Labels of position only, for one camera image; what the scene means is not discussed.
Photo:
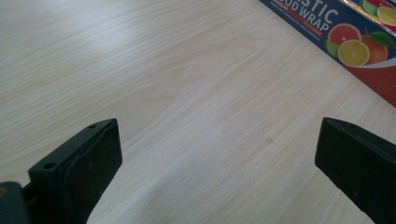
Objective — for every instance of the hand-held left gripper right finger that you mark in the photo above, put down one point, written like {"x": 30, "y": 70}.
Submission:
{"x": 358, "y": 165}

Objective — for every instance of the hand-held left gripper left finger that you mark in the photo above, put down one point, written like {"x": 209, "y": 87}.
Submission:
{"x": 77, "y": 174}

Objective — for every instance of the blue plastic wrap box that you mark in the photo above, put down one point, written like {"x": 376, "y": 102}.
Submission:
{"x": 358, "y": 37}

